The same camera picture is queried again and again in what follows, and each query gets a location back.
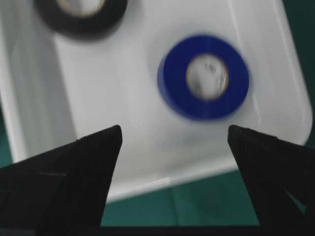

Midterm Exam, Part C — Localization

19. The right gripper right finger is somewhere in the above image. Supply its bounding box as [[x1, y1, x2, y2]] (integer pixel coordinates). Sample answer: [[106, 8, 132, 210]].
[[227, 125, 315, 228]]

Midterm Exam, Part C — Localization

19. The black tape roll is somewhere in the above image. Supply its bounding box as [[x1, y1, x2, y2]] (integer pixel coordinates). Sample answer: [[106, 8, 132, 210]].
[[34, 0, 128, 40]]

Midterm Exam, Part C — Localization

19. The blue tape roll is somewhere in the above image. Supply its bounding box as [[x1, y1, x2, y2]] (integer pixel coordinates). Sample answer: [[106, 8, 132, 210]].
[[157, 34, 250, 121]]

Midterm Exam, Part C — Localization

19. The white plastic tray case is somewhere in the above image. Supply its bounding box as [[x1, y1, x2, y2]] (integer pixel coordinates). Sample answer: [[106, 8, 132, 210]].
[[0, 0, 313, 204]]

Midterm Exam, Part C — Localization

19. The green table cloth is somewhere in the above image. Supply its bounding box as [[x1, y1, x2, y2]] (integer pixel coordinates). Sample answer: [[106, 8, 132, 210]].
[[0, 0, 315, 227]]

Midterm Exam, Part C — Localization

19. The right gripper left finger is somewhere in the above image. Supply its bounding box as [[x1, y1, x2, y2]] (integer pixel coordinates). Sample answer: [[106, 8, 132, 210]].
[[0, 125, 123, 236]]

